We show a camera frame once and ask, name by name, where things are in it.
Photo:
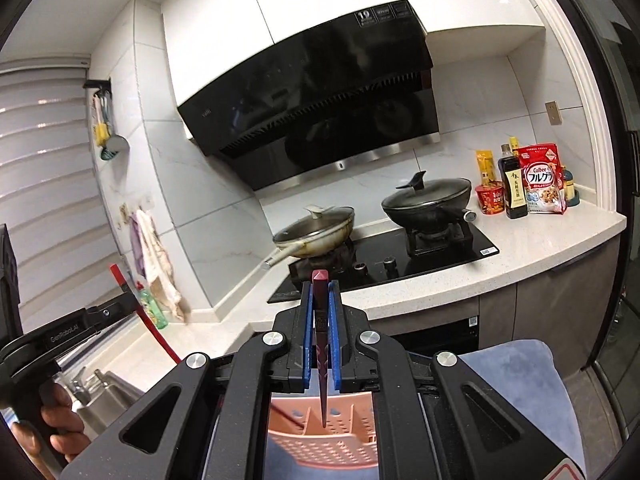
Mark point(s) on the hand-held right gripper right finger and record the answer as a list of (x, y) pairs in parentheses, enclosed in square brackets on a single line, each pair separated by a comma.
[(336, 345)]

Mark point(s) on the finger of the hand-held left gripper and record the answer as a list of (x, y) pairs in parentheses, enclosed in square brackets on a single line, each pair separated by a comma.
[(107, 312)]

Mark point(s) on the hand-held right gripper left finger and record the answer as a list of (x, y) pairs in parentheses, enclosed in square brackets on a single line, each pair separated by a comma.
[(306, 340)]

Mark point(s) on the dark red chopstick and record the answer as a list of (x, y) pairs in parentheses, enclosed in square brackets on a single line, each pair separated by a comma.
[(320, 280)]

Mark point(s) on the bright red chopstick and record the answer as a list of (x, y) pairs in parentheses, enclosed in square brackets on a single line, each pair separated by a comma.
[(163, 340)]

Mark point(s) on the pink perforated plastic basket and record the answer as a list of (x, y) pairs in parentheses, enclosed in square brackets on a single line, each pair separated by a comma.
[(325, 455)]

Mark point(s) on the person's left hand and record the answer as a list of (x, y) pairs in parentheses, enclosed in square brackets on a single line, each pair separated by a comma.
[(60, 410)]

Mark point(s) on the green dish soap bottle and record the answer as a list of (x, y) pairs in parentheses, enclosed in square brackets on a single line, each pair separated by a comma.
[(152, 307)]

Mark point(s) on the steel kitchen faucet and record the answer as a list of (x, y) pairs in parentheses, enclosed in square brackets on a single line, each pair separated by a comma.
[(79, 387)]

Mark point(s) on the dark ribbed object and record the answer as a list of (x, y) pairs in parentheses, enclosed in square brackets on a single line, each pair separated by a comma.
[(9, 285)]

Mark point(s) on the steel soap dispenser knob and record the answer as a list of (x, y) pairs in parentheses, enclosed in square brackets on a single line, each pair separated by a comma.
[(104, 379)]

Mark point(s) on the white dish cloth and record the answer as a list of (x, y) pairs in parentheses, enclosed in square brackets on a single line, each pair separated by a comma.
[(157, 265)]

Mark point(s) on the purple dish cloth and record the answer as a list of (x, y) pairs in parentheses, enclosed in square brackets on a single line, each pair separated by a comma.
[(136, 245)]

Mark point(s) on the steel frying pan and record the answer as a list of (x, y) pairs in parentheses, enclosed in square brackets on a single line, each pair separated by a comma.
[(320, 250)]

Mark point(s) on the stainless steel sink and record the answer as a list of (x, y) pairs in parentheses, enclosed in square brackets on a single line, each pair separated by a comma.
[(112, 410)]

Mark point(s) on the glass pan lid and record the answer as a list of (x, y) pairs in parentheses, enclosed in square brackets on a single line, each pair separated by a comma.
[(315, 225)]

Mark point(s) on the black glass gas stove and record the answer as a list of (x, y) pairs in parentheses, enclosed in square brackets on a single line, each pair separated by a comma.
[(435, 265)]

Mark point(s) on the white window blind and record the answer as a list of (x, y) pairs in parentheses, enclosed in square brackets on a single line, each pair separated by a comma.
[(45, 185)]

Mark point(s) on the black wok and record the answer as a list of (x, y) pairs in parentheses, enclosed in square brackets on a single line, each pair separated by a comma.
[(430, 215)]

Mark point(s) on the black wok lid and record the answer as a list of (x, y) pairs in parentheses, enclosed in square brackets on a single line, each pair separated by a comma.
[(430, 192)]

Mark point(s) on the yellow scrubbing brush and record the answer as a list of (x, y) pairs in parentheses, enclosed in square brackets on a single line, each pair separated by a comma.
[(102, 132)]

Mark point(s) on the blue velvet mat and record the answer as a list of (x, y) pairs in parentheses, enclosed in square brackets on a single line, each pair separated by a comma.
[(525, 385)]

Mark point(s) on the grey base cabinet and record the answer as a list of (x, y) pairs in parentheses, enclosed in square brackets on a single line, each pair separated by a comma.
[(540, 305)]

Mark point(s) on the red instant noodle cup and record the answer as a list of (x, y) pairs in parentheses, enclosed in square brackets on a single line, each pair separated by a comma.
[(489, 201)]

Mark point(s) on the yellow snack packet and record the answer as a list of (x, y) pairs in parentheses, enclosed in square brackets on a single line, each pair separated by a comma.
[(484, 167)]

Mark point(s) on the dark soy sauce bottle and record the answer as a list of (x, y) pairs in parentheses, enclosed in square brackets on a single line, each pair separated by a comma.
[(512, 190)]

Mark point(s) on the black range hood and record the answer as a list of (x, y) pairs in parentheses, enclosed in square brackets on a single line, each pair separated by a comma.
[(310, 105)]

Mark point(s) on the red cereal bag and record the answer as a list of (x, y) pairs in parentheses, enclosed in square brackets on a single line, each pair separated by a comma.
[(544, 180)]

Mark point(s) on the yellow capped bottle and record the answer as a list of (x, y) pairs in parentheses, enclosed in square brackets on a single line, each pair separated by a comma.
[(514, 146)]

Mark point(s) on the green yellow small container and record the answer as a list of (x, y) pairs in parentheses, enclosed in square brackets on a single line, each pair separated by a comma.
[(571, 192)]

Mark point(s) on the black framed glass door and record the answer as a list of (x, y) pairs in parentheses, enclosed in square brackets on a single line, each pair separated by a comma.
[(620, 160)]

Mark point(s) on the beige wall hook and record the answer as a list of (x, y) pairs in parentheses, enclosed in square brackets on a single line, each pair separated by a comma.
[(124, 216)]

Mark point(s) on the black wall hook rack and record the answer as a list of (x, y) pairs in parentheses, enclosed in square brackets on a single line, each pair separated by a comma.
[(97, 85)]

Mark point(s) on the bronze wall socket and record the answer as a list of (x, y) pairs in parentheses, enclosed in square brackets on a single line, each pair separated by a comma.
[(553, 113)]

